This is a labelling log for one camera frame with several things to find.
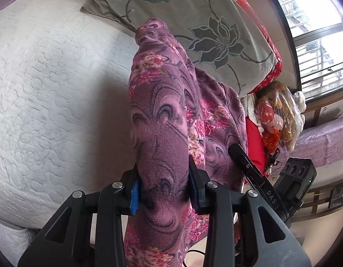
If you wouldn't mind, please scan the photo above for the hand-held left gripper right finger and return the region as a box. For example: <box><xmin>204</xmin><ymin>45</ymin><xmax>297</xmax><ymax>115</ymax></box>
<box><xmin>188</xmin><ymin>155</ymin><xmax>312</xmax><ymax>267</ymax></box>

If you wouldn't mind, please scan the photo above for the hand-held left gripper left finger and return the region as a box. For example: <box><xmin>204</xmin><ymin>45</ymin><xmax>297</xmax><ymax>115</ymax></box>
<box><xmin>18</xmin><ymin>167</ymin><xmax>142</xmax><ymax>267</ymax></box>

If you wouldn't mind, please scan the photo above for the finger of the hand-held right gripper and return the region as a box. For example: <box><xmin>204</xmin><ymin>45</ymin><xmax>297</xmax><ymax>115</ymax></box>
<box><xmin>228</xmin><ymin>144</ymin><xmax>290</xmax><ymax>223</ymax></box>

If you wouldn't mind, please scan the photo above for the purple floral fleece garment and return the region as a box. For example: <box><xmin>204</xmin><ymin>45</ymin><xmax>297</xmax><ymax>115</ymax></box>
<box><xmin>124</xmin><ymin>18</ymin><xmax>249</xmax><ymax>267</ymax></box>

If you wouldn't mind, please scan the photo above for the plastic bag of stuffed toys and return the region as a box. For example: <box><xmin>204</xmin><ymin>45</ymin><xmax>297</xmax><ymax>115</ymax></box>
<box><xmin>255</xmin><ymin>80</ymin><xmax>307</xmax><ymax>152</ymax></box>

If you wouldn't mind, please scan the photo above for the red penguin print blanket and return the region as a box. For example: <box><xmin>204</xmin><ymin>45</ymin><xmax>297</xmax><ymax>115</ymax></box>
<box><xmin>78</xmin><ymin>0</ymin><xmax>283</xmax><ymax>185</ymax></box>

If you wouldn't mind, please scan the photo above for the white quilted bedspread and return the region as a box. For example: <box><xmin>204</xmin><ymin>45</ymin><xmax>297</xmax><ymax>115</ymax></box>
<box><xmin>0</xmin><ymin>0</ymin><xmax>150</xmax><ymax>265</ymax></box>

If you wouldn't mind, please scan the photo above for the window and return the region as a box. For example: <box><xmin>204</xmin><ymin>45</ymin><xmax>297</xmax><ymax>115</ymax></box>
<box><xmin>267</xmin><ymin>0</ymin><xmax>343</xmax><ymax>101</ymax></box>

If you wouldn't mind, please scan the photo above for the grey floral pillow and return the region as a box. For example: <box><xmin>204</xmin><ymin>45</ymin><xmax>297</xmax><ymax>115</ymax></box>
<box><xmin>80</xmin><ymin>0</ymin><xmax>279</xmax><ymax>97</ymax></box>

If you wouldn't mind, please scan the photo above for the wooden bench frame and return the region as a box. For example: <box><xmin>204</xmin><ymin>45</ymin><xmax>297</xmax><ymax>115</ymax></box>
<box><xmin>291</xmin><ymin>97</ymin><xmax>343</xmax><ymax>218</ymax></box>

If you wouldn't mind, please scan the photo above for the black cable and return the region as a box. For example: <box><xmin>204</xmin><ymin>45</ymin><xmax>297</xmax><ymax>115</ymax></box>
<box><xmin>182</xmin><ymin>249</ymin><xmax>211</xmax><ymax>267</ymax></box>

